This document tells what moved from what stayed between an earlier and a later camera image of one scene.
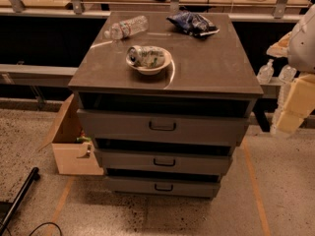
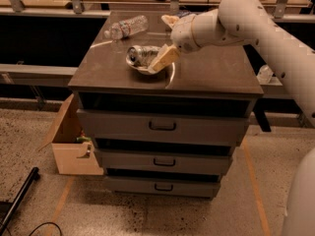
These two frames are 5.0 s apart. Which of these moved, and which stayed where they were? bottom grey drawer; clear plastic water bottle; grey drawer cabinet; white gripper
Moved: white gripper
Stayed: clear plastic water bottle; bottom grey drawer; grey drawer cabinet
